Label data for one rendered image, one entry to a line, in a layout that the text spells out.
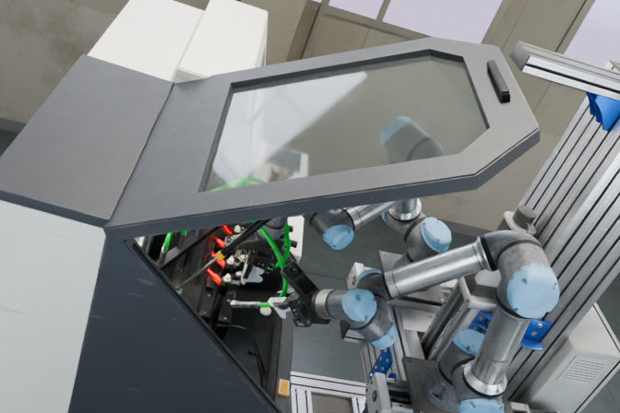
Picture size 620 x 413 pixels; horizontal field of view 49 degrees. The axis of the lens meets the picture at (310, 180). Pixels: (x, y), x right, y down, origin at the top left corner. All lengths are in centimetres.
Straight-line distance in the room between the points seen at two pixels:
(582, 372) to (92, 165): 163
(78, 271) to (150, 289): 17
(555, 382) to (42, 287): 159
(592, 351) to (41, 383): 163
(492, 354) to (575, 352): 56
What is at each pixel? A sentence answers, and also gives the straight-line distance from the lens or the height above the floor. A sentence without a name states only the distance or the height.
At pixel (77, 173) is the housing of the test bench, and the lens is 166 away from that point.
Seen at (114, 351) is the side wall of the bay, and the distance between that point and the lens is 183.
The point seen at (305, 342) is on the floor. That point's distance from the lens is 355.
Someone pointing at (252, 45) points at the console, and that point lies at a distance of 239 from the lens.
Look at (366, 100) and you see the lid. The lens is 178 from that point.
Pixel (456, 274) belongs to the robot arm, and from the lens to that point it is 178.
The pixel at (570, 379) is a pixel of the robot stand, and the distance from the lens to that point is 242.
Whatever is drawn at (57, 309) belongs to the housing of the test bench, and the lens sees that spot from 177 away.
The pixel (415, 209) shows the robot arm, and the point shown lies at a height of 128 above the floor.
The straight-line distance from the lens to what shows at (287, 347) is 216.
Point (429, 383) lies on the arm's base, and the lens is 211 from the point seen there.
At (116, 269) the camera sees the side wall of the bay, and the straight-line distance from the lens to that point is 163.
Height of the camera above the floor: 249
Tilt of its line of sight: 32 degrees down
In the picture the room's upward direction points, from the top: 22 degrees clockwise
